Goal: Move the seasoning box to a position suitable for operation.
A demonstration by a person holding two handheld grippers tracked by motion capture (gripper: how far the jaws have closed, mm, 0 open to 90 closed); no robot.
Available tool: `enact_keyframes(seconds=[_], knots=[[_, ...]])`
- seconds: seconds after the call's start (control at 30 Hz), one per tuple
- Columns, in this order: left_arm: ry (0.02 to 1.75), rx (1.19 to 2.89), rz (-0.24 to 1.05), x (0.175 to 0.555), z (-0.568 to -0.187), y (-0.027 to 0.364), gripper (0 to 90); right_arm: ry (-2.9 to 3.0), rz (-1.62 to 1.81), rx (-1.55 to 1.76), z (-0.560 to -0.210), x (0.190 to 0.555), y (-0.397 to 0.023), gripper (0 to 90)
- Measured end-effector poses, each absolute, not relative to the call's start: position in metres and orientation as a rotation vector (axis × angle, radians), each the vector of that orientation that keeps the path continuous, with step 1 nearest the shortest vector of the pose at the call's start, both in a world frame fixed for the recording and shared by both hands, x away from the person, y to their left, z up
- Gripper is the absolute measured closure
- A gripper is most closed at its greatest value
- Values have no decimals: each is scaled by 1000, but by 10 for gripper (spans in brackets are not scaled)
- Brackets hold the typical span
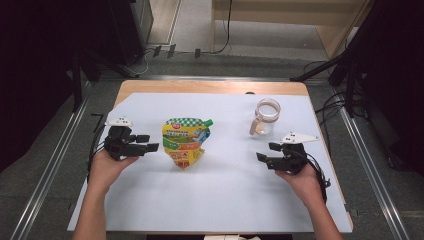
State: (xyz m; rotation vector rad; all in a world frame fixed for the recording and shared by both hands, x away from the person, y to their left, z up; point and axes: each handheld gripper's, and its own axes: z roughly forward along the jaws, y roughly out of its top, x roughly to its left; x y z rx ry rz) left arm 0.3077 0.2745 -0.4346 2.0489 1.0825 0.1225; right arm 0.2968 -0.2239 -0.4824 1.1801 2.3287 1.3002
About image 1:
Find person's right hand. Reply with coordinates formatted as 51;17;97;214
275;164;326;208

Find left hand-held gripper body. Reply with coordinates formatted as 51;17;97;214
103;116;148;161

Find long metal floor rail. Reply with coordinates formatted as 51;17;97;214
9;81;94;240
330;85;412;240

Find yellow green sauce pouch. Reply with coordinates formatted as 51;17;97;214
161;117;214;170

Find black floor cables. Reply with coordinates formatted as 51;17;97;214
302;59;369;148

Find white floor cable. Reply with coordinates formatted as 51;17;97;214
127;49;150;76

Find left hand-held gripper black cable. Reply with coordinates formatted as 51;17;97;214
86;124;112;184

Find dark cabinet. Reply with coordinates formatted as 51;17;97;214
105;0;155;67

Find thin black hanging cable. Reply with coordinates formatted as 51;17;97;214
213;0;234;55

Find short metal floor rail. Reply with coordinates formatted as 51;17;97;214
99;74;295;83

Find wooden table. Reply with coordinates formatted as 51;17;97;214
113;79;354;235

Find light wooden shelf unit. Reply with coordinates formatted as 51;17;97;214
210;0;372;61

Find person's left hand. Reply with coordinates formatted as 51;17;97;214
88;149;139;194

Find right hand-held gripper black cable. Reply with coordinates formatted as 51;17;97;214
303;151;332;204

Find hand-held gripper black cable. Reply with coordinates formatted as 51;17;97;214
86;124;112;184
303;151;332;204

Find black metal stand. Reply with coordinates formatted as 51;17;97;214
289;0;424;118
70;49;138;113

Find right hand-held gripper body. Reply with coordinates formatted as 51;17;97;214
266;132;320;175

